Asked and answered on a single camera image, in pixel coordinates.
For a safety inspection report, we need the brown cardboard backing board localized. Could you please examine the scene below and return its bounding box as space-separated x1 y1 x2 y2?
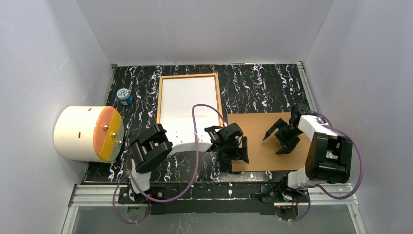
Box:
227 113 311 172

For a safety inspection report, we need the printed photo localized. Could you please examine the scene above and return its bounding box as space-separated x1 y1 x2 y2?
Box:
159 76 222 143

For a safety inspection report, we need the brown wooden photo frame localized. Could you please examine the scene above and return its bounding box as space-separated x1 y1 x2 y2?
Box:
156 73 225 137

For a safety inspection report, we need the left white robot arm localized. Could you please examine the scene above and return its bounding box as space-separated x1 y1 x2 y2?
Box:
130 123 249 194

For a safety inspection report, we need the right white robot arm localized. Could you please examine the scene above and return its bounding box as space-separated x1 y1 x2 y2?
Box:
264 104 353 189

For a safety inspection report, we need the small blue white jar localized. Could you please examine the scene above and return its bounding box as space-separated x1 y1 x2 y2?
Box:
116 88 133 106

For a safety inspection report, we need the white cylinder with coloured lid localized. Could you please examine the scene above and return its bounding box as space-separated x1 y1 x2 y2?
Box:
54 106 125 163

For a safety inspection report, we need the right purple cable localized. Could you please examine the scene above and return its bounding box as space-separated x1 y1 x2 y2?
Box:
283 111 365 223

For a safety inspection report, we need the aluminium rail base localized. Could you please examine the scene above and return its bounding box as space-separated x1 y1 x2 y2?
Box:
62 183 366 234

